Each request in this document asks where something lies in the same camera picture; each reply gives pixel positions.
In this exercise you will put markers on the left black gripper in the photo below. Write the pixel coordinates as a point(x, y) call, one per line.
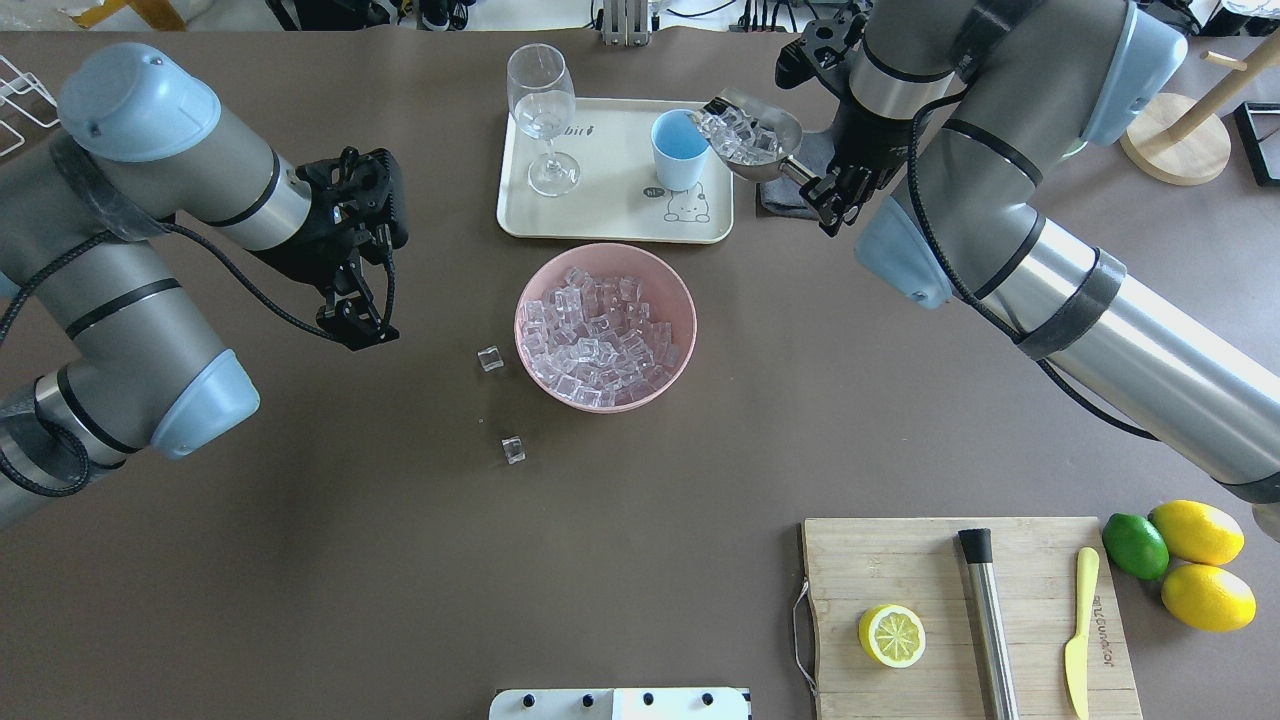
point(296, 262)

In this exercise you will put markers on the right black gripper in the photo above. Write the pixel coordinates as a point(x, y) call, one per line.
point(872, 140)

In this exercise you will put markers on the stainless steel ice scoop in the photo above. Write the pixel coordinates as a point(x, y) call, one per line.
point(758, 141)

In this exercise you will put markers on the pink bowl of ice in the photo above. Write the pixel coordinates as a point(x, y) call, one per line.
point(605, 327)

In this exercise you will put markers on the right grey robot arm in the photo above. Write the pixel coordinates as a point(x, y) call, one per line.
point(962, 108)

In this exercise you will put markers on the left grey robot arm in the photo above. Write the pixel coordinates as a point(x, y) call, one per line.
point(140, 139)

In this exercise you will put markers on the loose ice cube far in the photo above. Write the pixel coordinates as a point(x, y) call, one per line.
point(489, 359)

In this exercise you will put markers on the loose ice cube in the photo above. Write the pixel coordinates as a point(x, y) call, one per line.
point(489, 359)
point(513, 449)

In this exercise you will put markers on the light blue plastic cup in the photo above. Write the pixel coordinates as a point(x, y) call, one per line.
point(680, 152)

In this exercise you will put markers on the loose ice cube near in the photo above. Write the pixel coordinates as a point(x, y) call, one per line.
point(513, 449)

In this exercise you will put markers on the grey folded cloth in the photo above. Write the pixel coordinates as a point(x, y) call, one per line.
point(783, 196)

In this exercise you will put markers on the cream rabbit serving tray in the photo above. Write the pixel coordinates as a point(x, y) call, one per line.
point(618, 196)

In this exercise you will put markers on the clear wine glass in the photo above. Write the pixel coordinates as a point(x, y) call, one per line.
point(542, 102)

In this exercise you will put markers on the wooden mug tree stand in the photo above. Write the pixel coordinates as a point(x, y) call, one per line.
point(1180, 140)

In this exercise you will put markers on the bamboo cutting board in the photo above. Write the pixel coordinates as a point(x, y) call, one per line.
point(855, 564)

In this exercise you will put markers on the yellow plastic knife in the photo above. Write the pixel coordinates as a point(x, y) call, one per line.
point(1075, 653)

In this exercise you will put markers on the half lemon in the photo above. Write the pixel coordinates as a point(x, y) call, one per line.
point(892, 635)

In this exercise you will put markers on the green lime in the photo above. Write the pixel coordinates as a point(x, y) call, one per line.
point(1136, 546)

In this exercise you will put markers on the upper yellow lemon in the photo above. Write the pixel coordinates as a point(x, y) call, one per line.
point(1197, 532)

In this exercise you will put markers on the yellow lemon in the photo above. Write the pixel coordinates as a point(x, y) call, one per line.
point(1197, 532)
point(1208, 598)

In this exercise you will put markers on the steel muddler black tip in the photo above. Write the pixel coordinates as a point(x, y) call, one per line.
point(976, 545)

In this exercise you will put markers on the lower yellow lemon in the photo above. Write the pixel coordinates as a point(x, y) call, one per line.
point(1208, 598)

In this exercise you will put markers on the white wire cup rack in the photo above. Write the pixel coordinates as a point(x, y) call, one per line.
point(28, 109)

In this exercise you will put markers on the black frame tray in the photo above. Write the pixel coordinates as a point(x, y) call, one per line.
point(1261, 155)

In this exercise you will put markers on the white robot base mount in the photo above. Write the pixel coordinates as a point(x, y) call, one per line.
point(695, 702)

